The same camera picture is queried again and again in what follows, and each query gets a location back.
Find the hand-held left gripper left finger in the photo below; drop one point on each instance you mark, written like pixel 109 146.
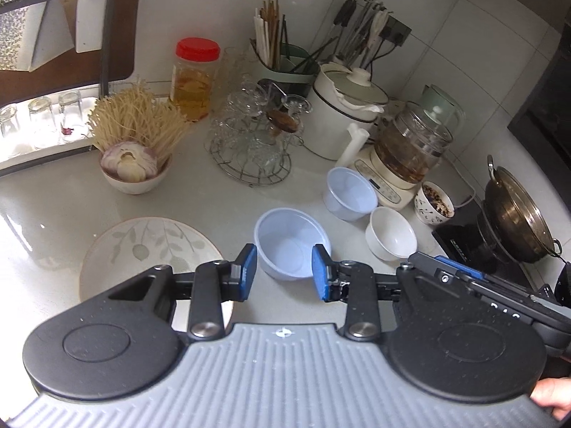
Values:
pixel 244 276

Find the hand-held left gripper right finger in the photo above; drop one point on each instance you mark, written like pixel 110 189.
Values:
pixel 320 274

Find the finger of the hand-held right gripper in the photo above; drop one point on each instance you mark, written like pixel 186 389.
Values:
pixel 435 272
pixel 461 268

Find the pale blue plastic bowl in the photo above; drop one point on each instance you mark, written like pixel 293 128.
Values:
pixel 290 236
pixel 350 191

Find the white leaf-print plate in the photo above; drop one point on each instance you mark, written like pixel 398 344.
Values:
pixel 147 249

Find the person's right hand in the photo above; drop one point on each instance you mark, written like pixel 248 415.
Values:
pixel 555 394

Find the black induction cooker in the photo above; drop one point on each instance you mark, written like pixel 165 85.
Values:
pixel 464 236

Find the plain white bowl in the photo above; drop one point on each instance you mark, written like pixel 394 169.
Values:
pixel 390 232

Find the patterned bowl of dried bits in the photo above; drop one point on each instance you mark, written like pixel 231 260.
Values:
pixel 435 203

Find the steel wok with lid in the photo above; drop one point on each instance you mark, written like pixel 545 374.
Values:
pixel 517 214

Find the cream kettle base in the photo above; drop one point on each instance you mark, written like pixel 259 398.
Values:
pixel 388 191

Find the glass kettle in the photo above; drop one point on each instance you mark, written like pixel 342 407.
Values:
pixel 410 142

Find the white bowl holding garlic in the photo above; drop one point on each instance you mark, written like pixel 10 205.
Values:
pixel 134 185

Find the white electric pot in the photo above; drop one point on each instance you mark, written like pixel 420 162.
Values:
pixel 325 125

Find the brown wooden lid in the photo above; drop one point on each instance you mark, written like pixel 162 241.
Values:
pixel 282 120

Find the garlic bulbs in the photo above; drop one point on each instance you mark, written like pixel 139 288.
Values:
pixel 127 160

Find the black appliance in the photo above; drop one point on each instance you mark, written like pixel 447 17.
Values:
pixel 548 111

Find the pale pot lid with knob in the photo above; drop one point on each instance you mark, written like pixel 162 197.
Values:
pixel 352 91

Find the red-lidded clear jar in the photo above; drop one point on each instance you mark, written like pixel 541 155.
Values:
pixel 192 89

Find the beige dried noodle bundle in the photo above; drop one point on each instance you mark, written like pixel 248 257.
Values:
pixel 134 116

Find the pale green utensil holder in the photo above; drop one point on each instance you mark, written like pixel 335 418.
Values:
pixel 276 76

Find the dark utensils in holder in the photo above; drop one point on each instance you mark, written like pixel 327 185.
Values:
pixel 312 55

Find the clear drinking glass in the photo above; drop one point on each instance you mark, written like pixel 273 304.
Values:
pixel 42 120
pixel 73 116
pixel 9 129

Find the bundle of chopsticks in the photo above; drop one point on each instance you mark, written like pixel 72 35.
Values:
pixel 270 31

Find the white drip tray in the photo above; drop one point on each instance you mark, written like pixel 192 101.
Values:
pixel 26 157

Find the hanging kitchen tools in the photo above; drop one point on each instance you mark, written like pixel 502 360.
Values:
pixel 357 22

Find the black dish rack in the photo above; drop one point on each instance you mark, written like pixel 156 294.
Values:
pixel 109 31

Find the dark wooden cutting board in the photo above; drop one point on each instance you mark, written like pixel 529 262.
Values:
pixel 131 18

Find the white cutlery holder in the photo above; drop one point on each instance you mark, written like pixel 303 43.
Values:
pixel 91 22

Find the grey patterned cutting board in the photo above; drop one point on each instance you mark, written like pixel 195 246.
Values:
pixel 18 31

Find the black wall power strip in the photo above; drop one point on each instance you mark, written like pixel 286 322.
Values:
pixel 399 31

